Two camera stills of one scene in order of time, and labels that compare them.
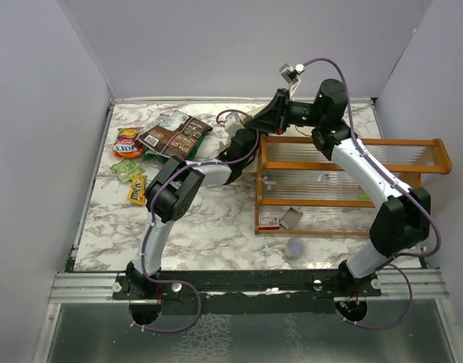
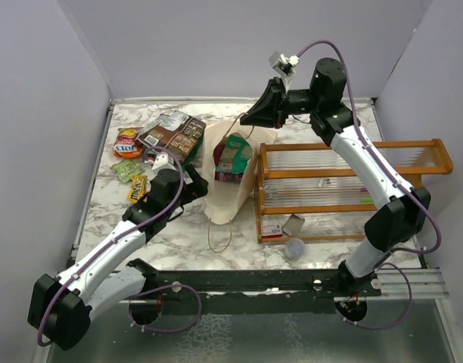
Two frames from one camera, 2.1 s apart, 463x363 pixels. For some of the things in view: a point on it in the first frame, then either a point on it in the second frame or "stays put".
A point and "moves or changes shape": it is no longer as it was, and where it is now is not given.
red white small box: x=268 y=223 → x=271 y=231
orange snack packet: x=127 y=143 stays put
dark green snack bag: x=191 y=155 moves or changes shape
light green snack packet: x=127 y=168 stays put
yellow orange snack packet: x=136 y=192 stays put
